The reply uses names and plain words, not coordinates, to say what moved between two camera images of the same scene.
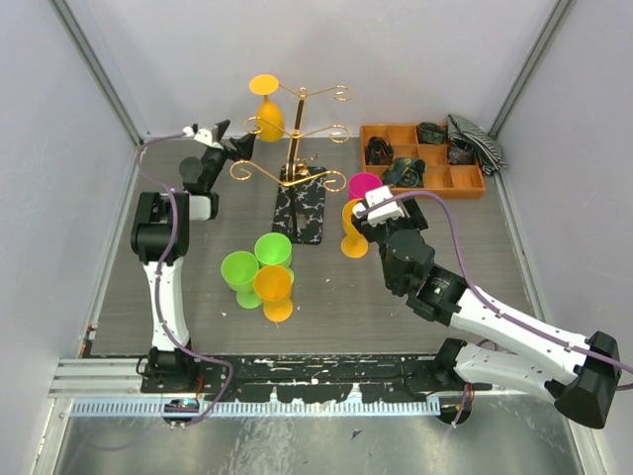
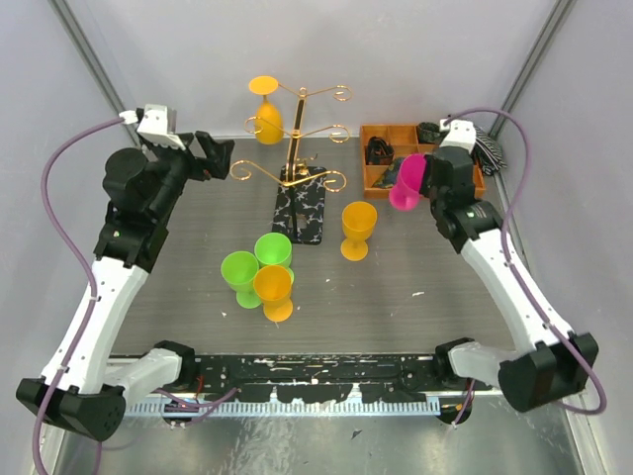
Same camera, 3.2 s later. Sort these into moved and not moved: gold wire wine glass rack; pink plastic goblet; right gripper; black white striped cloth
Moved: pink plastic goblet; right gripper
Not moved: gold wire wine glass rack; black white striped cloth
